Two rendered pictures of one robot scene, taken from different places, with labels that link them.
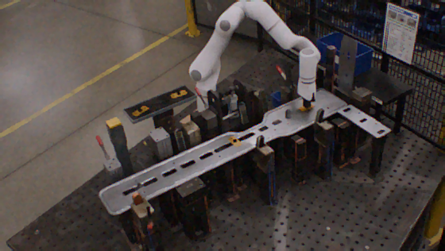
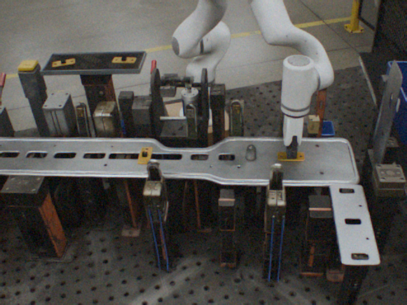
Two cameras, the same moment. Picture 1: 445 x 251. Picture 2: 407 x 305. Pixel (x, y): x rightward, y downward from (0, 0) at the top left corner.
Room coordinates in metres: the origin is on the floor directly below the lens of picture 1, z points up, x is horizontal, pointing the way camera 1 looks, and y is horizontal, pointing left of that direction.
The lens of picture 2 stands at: (1.04, -0.89, 1.98)
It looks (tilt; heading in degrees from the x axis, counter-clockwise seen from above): 40 degrees down; 35
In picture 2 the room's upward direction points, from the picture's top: 4 degrees counter-clockwise
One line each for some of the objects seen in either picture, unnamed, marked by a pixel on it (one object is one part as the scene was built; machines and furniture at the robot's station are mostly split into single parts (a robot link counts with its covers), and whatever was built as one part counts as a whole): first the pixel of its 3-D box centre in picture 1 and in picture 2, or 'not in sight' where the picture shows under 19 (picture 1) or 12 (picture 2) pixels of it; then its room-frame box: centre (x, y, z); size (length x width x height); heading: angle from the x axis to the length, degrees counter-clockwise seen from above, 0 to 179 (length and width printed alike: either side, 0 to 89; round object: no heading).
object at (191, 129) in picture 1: (195, 155); (113, 150); (1.95, 0.16, 0.89); 0.13 x 0.11 x 0.38; 28
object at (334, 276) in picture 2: (352, 137); (341, 239); (2.01, -0.69, 0.84); 0.11 x 0.06 x 0.29; 28
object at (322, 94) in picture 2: not in sight; (316, 140); (2.30, -0.48, 0.95); 0.03 x 0.01 x 0.50; 118
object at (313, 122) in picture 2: not in sight; (309, 160); (2.26, -0.47, 0.88); 0.04 x 0.04 x 0.36; 28
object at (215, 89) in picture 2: (248, 119); (219, 137); (2.19, -0.15, 0.91); 0.07 x 0.05 x 0.42; 28
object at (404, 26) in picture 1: (400, 32); not in sight; (2.29, -1.00, 1.30); 0.23 x 0.02 x 0.31; 28
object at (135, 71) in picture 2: (160, 103); (93, 63); (2.08, 0.31, 1.16); 0.37 x 0.14 x 0.02; 118
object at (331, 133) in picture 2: (281, 100); (319, 136); (2.58, -0.40, 0.74); 0.11 x 0.10 x 0.09; 118
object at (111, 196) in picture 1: (232, 144); (138, 158); (1.88, -0.04, 1.00); 1.38 x 0.22 x 0.02; 118
